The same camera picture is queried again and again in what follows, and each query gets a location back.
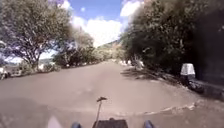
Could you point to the distant hill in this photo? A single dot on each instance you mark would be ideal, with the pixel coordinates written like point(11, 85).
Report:
point(111, 45)

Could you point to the dirt verge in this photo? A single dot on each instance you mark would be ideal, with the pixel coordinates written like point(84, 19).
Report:
point(143, 72)

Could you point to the row of roadside trees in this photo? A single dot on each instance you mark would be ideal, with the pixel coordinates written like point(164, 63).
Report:
point(78, 51)

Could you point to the grey asphalt road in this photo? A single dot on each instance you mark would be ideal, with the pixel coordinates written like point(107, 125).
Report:
point(83, 86)

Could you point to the robot's own part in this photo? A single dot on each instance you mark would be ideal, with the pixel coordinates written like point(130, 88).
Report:
point(110, 124)
point(76, 125)
point(148, 124)

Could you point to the row of dense trees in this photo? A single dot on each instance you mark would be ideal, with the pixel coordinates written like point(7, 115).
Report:
point(166, 33)

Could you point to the pale kerb line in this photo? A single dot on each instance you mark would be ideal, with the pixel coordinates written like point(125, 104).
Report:
point(173, 108)

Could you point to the large spreading tree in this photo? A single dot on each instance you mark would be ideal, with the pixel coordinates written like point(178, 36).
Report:
point(30, 30)

